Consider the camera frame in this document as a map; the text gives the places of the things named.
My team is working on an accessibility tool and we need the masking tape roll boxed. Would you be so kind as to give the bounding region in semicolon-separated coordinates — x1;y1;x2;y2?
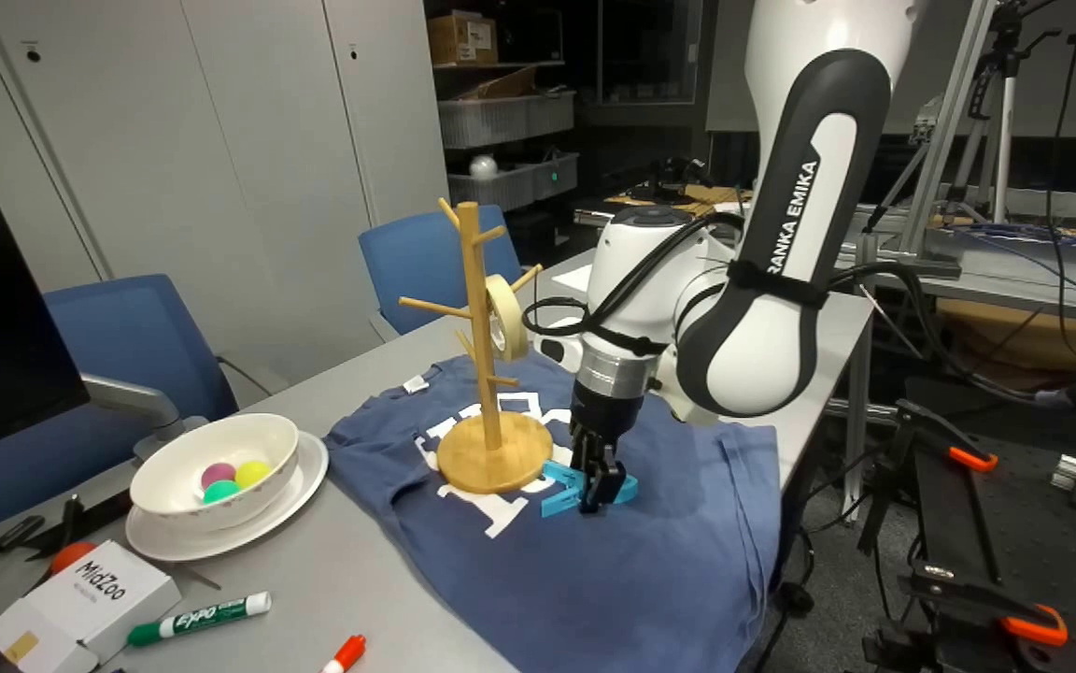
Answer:
484;276;525;360

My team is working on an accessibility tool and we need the white bowl with balls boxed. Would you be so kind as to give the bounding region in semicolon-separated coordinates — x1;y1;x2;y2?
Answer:
131;412;301;522

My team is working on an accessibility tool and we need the wooden peg rack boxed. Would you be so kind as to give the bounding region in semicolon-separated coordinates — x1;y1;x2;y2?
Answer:
402;199;552;494

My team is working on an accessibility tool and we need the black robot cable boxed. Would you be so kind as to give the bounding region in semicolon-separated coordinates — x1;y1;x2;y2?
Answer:
517;208;940;376

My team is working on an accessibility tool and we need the blue plastic clamp peg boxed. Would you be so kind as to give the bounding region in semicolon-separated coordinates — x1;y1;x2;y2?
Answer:
541;463;638;519

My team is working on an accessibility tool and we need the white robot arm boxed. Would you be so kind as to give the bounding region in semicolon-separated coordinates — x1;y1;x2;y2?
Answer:
570;0;923;513

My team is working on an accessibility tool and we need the green marker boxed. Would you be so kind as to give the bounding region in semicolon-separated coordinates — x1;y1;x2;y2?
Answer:
123;592;273;645

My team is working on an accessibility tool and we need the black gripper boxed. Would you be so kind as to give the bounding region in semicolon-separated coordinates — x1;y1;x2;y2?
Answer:
570;418;628;514

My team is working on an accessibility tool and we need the red marker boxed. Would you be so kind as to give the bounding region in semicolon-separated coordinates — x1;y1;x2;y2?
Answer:
319;636;367;673

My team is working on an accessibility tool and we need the white plate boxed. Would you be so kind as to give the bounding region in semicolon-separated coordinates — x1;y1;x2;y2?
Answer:
123;432;328;564

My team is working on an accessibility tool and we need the white cardboard box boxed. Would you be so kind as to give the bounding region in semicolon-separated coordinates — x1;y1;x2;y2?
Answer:
0;542;180;673

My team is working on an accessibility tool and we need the blue chair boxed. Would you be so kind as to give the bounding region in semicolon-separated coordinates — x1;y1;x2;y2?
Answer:
0;271;236;519
354;200;525;335

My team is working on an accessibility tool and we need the orange black clamp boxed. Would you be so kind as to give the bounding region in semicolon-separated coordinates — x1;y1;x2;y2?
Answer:
902;560;1070;650

